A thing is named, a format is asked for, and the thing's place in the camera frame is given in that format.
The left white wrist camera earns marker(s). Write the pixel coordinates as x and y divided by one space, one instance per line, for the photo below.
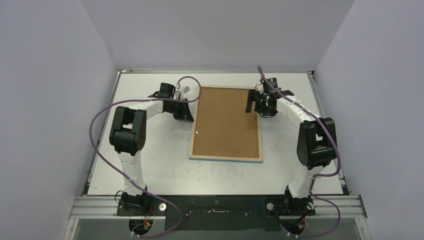
181 92

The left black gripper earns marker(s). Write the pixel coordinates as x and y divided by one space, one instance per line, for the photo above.
185 114

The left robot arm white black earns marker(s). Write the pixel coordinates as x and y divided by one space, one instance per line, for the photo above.
128 137

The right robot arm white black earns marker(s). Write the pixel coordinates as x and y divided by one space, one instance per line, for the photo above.
316 142

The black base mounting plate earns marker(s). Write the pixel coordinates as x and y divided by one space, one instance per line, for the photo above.
215 212

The blue wooden picture frame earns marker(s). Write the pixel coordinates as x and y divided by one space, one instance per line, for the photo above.
193 145

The aluminium rail front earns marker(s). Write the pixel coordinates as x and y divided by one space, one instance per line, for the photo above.
105 207

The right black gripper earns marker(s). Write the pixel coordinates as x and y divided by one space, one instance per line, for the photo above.
257 103

